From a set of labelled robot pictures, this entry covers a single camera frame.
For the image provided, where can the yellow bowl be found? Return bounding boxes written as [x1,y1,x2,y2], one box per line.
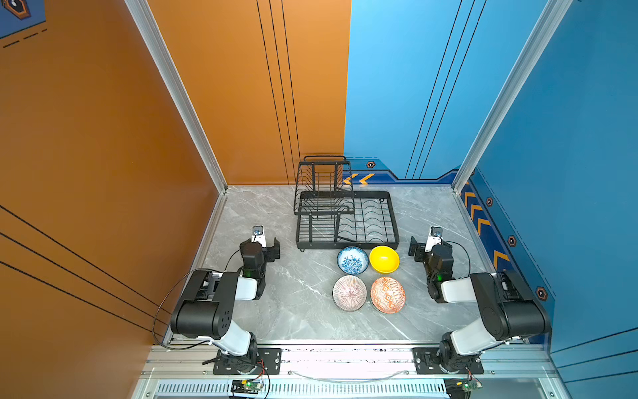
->
[369,245,400,274]

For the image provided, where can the blue white floral bowl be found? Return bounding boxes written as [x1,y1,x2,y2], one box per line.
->
[337,246,369,275]

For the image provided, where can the pink striped bowl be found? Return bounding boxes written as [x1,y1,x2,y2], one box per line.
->
[332,275,367,312]

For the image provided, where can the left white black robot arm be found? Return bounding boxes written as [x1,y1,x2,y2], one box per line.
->
[170,237,281,374]

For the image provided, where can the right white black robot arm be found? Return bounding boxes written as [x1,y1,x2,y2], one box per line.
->
[409,235,551,374]

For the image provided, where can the orange patterned bowl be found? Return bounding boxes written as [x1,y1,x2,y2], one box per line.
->
[370,277,406,314]

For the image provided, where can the left green circuit board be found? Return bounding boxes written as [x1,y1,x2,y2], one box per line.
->
[230,380,264,397]

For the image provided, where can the green circuit board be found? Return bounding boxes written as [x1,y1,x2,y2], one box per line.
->
[445,380,483,399]
[230,380,264,397]

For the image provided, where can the right green circuit board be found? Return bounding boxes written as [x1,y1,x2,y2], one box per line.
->
[445,380,483,399]

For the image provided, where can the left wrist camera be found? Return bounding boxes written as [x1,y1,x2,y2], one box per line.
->
[251,225,267,248]

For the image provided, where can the black wire dish rack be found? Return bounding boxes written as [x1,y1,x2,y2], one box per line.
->
[293,155,400,251]

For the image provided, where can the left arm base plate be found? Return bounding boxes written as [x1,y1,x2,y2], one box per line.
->
[213,347,282,376]

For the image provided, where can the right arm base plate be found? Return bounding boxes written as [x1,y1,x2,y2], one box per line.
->
[411,347,484,375]

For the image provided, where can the aluminium front rail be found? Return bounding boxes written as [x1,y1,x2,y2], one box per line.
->
[132,342,570,398]

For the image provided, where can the right aluminium corner post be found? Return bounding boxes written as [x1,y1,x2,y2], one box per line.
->
[451,0,573,194]

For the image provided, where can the aluminium corner post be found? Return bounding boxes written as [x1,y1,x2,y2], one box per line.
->
[451,0,573,194]
[125,0,228,195]

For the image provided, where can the left aluminium corner post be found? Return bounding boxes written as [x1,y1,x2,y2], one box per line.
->
[125,0,228,195]

